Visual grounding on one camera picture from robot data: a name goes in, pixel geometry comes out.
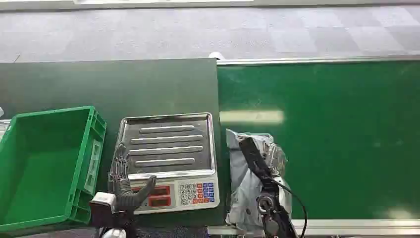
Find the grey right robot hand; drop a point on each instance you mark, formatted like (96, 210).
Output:
(254, 157)

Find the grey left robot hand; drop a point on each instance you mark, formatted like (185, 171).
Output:
(128, 197)

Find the grey plastic parcel bag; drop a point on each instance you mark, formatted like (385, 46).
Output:
(241, 187)

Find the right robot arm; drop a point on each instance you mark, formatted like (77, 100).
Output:
(273, 215)

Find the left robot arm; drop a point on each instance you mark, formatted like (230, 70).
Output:
(113, 223)

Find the electronic scale with steel pan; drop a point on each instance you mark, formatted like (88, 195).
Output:
(170, 148)

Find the green plastic crate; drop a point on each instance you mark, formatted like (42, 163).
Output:
(42, 167)

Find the green conveyor belt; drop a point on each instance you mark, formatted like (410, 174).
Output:
(344, 138)

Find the small white round object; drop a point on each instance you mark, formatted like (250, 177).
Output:
(216, 55)

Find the pale object behind crate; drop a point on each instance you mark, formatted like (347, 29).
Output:
(3, 126)

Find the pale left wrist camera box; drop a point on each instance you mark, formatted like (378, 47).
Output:
(103, 199)

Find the metal conveyor side rail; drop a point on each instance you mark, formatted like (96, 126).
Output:
(315, 60)
(354, 227)

